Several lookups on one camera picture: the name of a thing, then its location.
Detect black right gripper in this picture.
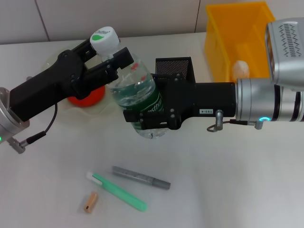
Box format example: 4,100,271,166
122,73,238,130

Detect grey marker pen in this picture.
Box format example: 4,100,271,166
111,165,171,190

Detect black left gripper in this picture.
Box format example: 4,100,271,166
9,39,98,122

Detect green pen white tip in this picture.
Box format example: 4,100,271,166
85,172,147,213

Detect black mesh pen holder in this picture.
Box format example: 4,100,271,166
155,56,197,84

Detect red-orange fruit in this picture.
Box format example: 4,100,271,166
67,84,106,107

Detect white paper ball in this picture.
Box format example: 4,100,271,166
232,60,250,79

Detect clear water bottle green label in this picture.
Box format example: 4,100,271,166
89,26,167,140

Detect small tan cylinder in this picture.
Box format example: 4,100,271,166
83,191,99,213

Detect yellow plastic bin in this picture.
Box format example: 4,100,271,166
205,1,277,83

